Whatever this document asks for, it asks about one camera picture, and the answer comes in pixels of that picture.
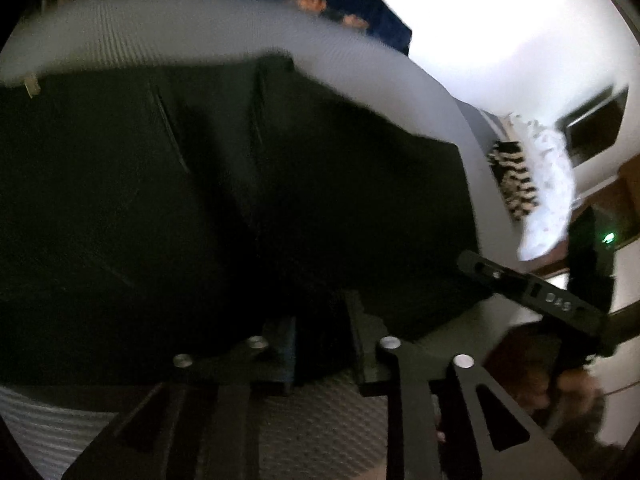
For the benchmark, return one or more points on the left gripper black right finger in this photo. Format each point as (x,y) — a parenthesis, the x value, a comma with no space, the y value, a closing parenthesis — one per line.
(447,418)

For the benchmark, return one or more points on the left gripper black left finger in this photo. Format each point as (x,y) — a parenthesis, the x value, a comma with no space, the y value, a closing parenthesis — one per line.
(201,422)

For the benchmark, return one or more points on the black denim pants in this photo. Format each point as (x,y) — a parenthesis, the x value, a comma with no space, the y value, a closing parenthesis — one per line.
(161,210)

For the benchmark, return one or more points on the right hand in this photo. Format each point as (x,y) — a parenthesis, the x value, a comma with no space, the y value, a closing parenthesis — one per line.
(571,402)

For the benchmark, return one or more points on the grey mesh mattress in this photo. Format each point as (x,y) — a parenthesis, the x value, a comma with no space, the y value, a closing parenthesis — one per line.
(321,432)

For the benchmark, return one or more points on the black white striped cloth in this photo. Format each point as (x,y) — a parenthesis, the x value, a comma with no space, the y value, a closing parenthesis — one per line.
(508,165)

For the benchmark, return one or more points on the white patterned cloth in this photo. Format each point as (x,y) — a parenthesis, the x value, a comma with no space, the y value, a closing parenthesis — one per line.
(551,171)

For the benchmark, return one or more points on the dark framed wall screen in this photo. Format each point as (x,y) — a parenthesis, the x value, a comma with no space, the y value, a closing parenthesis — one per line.
(594,126)

